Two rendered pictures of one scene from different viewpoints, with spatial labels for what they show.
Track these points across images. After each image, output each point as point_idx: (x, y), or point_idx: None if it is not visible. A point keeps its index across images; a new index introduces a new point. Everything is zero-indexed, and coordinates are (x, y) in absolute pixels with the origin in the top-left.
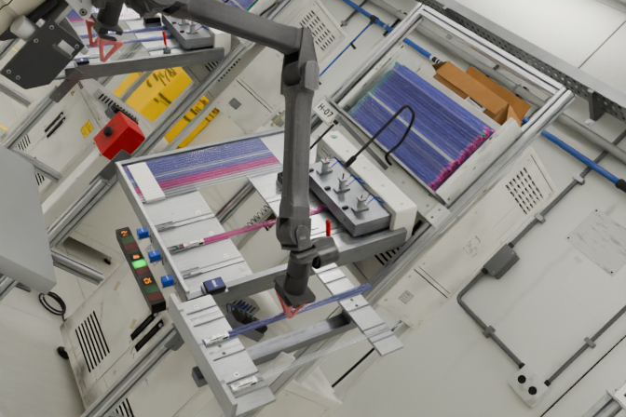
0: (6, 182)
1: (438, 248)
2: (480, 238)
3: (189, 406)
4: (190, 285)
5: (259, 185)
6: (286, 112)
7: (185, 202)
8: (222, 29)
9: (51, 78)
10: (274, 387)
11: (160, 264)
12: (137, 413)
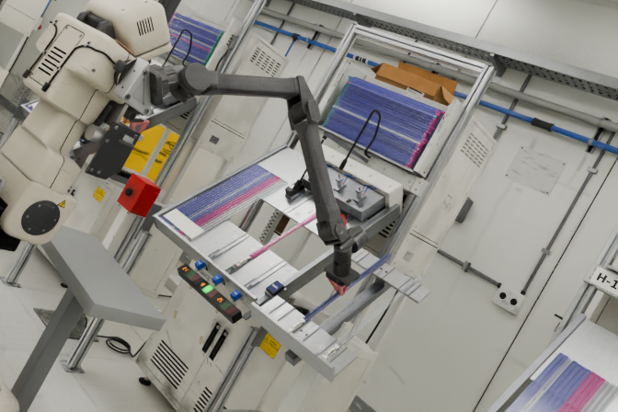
0: (90, 255)
1: (423, 212)
2: (451, 195)
3: (272, 388)
4: (255, 293)
5: (273, 201)
6: (302, 143)
7: (222, 231)
8: (242, 94)
9: (121, 165)
10: None
11: None
12: (230, 407)
